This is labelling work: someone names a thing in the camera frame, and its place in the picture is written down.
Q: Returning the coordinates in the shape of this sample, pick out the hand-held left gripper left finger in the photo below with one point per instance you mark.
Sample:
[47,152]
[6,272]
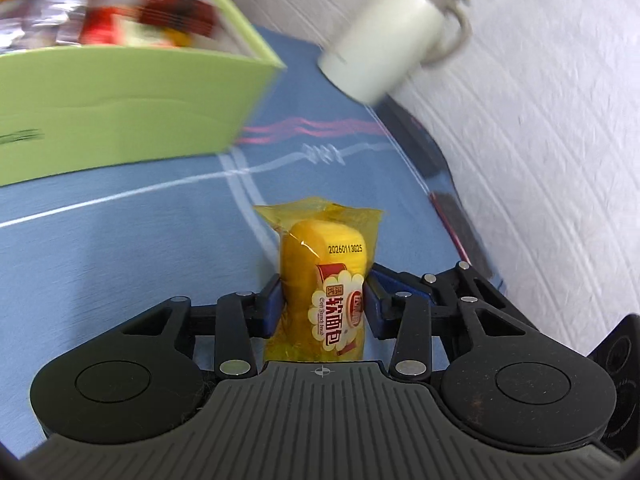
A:
[272,305]

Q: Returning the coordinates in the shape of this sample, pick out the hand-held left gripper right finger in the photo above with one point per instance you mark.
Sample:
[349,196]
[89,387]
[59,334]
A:
[374,305]

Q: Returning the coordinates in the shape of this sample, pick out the yellow bread packet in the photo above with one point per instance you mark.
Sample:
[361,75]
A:
[320,260]

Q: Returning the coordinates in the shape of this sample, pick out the green cardboard box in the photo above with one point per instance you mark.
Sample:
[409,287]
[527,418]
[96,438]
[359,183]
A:
[125,110]

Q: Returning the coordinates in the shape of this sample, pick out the red snack packet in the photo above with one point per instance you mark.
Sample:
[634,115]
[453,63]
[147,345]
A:
[100,27]

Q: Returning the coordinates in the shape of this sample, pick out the silver snack packet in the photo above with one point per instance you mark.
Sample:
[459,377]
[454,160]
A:
[30,27]

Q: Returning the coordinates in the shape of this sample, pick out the blue striped tablecloth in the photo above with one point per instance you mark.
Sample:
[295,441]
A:
[150,240]

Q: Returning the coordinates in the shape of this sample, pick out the white mug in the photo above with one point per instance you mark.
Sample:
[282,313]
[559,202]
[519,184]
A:
[385,45]

